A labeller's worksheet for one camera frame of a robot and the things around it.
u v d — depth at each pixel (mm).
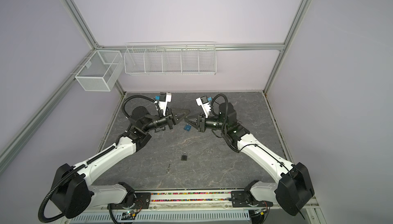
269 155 463
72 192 394
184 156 884
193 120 665
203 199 754
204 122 605
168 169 841
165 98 597
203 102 620
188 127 991
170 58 990
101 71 991
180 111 630
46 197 361
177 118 633
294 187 396
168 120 594
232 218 698
